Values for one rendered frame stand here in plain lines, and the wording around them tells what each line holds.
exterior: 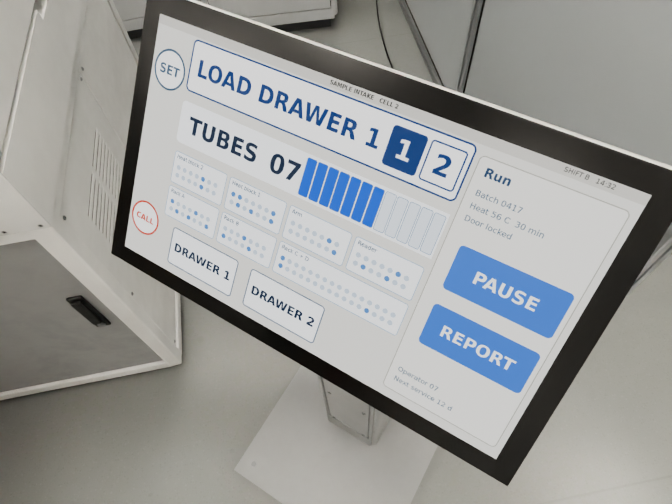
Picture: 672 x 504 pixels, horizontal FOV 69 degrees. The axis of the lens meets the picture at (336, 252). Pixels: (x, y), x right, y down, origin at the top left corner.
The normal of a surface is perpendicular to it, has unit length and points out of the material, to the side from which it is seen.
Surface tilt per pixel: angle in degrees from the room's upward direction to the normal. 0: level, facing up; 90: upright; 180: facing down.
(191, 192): 50
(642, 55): 90
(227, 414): 0
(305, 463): 3
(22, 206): 90
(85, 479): 0
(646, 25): 90
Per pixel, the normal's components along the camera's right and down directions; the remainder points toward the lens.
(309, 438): -0.07, -0.48
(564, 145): -0.42, 0.24
